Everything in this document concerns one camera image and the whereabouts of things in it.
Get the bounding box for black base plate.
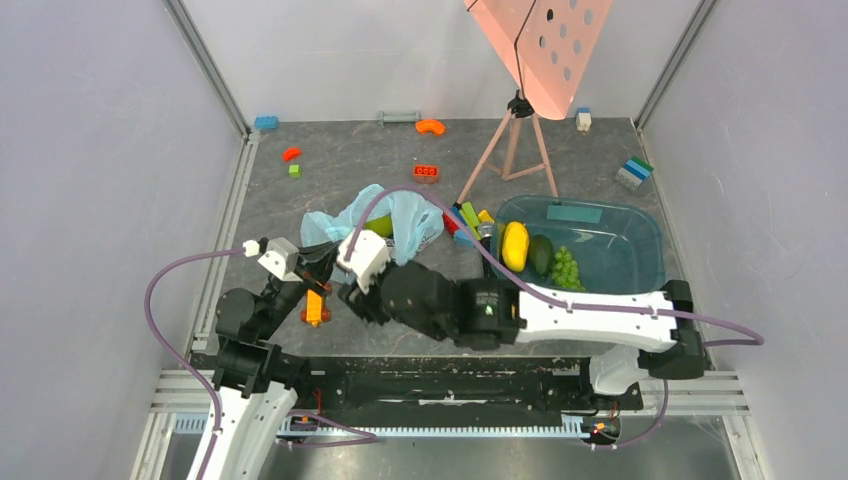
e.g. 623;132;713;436
283;356;644;427

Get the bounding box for stacked grey blue green bricks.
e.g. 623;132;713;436
614;156;654;191

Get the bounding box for colourful brick pile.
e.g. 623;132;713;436
442;202;495;249

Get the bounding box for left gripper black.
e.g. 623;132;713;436
256;236;345;338

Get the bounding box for red curved toy piece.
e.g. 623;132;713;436
281;147;302;163

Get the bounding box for yellow fake fruit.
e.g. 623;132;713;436
501;221;530;273

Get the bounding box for green fake grapes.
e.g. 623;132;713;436
551;246;586;292

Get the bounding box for white toothed rail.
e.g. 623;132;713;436
172;413;591;439

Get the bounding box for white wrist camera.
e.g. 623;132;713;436
336;229;391;294
242;237;300;282

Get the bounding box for orange yellow toy car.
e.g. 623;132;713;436
300;285;332;327

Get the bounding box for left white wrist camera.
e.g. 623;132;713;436
242;237;300;282

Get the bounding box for orange flat toy brick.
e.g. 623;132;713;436
412;164;440;184

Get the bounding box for orange curved toy piece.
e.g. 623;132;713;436
415;119;446;136

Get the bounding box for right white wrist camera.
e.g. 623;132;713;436
336;229;391;294

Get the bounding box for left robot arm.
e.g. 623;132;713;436
188;237;338;479

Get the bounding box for green fake avocado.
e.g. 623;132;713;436
527;234;555;277

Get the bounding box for blue toy brick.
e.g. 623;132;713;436
253;115;279;131

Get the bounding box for pink wooden tripod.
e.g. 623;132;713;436
455;89;559;204

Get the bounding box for light blue plastic bag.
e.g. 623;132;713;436
300;184;444;265

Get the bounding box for grey toy bar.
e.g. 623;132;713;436
377;110;422;126

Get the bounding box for teal plastic bin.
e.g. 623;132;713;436
494;195;667;294

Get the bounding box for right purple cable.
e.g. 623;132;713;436
343;185;766;450

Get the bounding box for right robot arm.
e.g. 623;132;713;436
338;260;706;408

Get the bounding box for white blue small brick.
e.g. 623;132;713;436
575;107;592;132

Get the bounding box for pink perforated board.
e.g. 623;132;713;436
464;0;613;120

